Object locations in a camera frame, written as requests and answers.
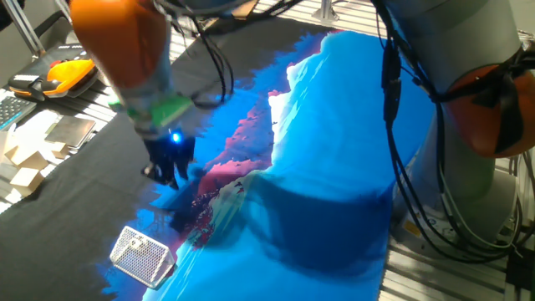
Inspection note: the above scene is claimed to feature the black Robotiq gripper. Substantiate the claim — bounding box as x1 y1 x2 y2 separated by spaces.
140 130 196 191

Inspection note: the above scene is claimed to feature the dark sleeved forearm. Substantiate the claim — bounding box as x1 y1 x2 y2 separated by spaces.
0 0 26 31

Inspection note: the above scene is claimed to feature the grey metal plate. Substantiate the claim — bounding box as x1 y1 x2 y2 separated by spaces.
43 115 98 150

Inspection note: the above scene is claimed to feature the small wooden block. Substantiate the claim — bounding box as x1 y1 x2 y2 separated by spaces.
50 140 70 160

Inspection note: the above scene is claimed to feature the wooden cube block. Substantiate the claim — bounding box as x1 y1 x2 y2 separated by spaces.
9 166 45 197
4 145 50 171

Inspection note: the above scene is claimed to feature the orange black teach pendant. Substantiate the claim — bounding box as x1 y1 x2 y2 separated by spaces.
8 43 100 101

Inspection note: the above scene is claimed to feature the black computer keyboard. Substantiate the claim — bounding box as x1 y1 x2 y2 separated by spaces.
0 94 38 131

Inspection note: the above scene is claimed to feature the blue black printed cloth mat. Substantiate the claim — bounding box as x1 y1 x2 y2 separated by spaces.
0 16 436 301

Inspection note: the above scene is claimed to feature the black box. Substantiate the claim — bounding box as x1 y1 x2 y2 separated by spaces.
505 246 535 293

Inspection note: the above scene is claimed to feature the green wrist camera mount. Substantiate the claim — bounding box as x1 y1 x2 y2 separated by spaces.
107 94 194 130

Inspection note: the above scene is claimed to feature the white wire mesh goal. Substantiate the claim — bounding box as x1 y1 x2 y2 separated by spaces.
109 225 176 290

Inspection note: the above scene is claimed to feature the aluminium frame bar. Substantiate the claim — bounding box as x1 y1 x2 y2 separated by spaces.
2 0 47 58
53 0 73 22
311 0 340 22

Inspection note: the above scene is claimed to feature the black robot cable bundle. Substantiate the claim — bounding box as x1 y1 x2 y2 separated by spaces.
154 0 535 264

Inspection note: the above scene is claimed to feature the black fabric strap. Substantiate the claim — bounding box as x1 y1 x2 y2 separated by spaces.
432 45 535 155

